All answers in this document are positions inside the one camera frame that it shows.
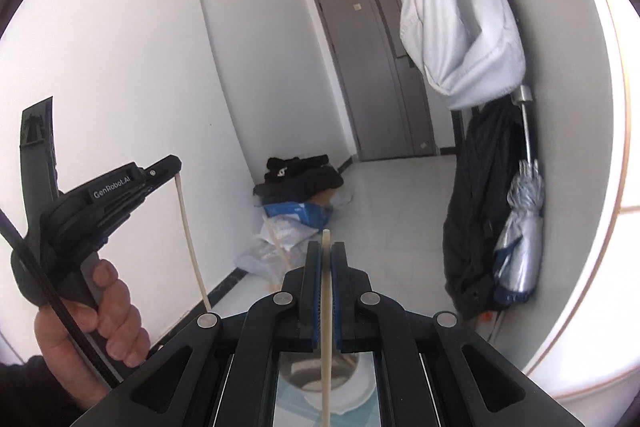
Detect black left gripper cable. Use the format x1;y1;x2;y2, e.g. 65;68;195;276
0;206;123;390

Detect person's left hand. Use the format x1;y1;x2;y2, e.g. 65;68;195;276
34;258;151;388

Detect white plastic parcel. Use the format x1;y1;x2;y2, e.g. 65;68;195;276
260;217;321;254

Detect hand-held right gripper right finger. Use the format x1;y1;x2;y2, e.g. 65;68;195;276
330;242;571;427

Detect clear plastic bag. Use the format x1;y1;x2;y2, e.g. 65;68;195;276
310;187;354;214

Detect wooden chopstick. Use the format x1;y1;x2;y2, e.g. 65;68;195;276
172;173;213;314
320;229;334;427
266;218;294;273

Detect white hanging bag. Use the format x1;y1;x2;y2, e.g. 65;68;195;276
400;0;526;110

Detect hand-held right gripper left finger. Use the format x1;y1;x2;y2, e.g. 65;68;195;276
70;242;323;427

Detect black hanging jacket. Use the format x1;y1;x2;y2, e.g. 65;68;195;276
442;99;531;319

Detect silver folded umbrella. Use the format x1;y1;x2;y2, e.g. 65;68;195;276
494;86;547;306

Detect blue cardboard box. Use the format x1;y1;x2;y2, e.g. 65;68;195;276
262;201;331;230

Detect person's left forearm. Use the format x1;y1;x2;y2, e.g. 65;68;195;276
0;354;113;427

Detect grey door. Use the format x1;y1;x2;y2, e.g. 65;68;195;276
312;0;437;164

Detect black clothes pile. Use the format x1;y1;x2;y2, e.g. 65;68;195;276
252;154;346;202

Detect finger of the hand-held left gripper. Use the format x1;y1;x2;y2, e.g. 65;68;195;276
140;154;182;195

